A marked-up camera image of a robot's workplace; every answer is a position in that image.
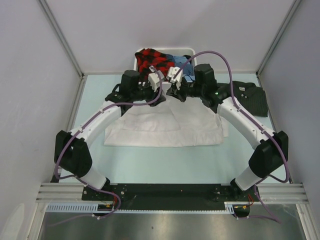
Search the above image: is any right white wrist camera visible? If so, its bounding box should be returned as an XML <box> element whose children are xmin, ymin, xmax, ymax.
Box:
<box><xmin>166</xmin><ymin>66</ymin><xmax>183</xmax><ymax>90</ymax></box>

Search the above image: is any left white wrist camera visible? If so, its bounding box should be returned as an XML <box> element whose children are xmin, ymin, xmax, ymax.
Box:
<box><xmin>148</xmin><ymin>65</ymin><xmax>165</xmax><ymax>92</ymax></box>

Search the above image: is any aluminium corner post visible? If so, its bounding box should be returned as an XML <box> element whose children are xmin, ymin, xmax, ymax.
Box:
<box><xmin>37</xmin><ymin>0</ymin><xmax>84</xmax><ymax>77</ymax></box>
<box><xmin>255</xmin><ymin>0</ymin><xmax>303</xmax><ymax>79</ymax></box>

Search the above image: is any red black plaid shirt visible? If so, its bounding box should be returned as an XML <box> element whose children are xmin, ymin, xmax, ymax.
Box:
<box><xmin>134</xmin><ymin>48</ymin><xmax>175</xmax><ymax>81</ymax></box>

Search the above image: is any left aluminium corner post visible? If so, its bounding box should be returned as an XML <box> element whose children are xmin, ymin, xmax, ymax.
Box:
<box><xmin>37</xmin><ymin>0</ymin><xmax>84</xmax><ymax>77</ymax></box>

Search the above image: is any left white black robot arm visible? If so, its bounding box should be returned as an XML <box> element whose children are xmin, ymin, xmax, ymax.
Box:
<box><xmin>54</xmin><ymin>67</ymin><xmax>166</xmax><ymax>200</ymax></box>

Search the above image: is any folded black striped shirt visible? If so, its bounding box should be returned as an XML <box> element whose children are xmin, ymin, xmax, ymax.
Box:
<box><xmin>232</xmin><ymin>81</ymin><xmax>268</xmax><ymax>117</ymax></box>

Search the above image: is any white plastic bin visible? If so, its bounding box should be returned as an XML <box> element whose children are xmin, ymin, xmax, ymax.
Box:
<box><xmin>133</xmin><ymin>47</ymin><xmax>198</xmax><ymax>71</ymax></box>

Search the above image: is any blue patterned shirt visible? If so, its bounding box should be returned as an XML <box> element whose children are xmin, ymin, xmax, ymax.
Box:
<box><xmin>165</xmin><ymin>53</ymin><xmax>197</xmax><ymax>83</ymax></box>

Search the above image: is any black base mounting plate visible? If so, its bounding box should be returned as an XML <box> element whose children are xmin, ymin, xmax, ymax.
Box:
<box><xmin>81</xmin><ymin>182</ymin><xmax>261</xmax><ymax>211</ymax></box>

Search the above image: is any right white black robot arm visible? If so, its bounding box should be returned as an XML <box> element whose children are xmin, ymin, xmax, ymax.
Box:
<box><xmin>166</xmin><ymin>63</ymin><xmax>289</xmax><ymax>201</ymax></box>

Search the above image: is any right aluminium corner post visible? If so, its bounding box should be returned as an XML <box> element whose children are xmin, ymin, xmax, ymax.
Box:
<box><xmin>255</xmin><ymin>0</ymin><xmax>303</xmax><ymax>79</ymax></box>

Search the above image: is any aluminium front rail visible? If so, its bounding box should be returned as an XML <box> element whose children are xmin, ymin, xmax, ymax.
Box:
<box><xmin>36</xmin><ymin>183</ymin><xmax>309</xmax><ymax>204</ymax></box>

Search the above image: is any white long sleeve shirt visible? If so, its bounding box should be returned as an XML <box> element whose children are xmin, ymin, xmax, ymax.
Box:
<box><xmin>104</xmin><ymin>96</ymin><xmax>229</xmax><ymax>148</ymax></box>

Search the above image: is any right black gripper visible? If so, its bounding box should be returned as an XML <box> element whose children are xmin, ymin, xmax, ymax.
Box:
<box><xmin>165</xmin><ymin>77</ymin><xmax>204</xmax><ymax>103</ymax></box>

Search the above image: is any white slotted cable duct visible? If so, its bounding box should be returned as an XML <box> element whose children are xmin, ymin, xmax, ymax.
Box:
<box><xmin>46</xmin><ymin>203</ymin><xmax>235</xmax><ymax>215</ymax></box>

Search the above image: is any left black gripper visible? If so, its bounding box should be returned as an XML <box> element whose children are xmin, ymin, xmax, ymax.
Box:
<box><xmin>130</xmin><ymin>79</ymin><xmax>166</xmax><ymax>107</ymax></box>

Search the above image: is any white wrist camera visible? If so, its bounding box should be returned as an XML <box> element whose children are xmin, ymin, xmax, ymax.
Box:
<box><xmin>148</xmin><ymin>65</ymin><xmax>165</xmax><ymax>92</ymax></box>
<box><xmin>166</xmin><ymin>66</ymin><xmax>183</xmax><ymax>90</ymax></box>

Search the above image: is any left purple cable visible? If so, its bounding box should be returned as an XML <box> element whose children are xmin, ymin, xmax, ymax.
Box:
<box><xmin>48</xmin><ymin>67</ymin><xmax>167</xmax><ymax>227</ymax></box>

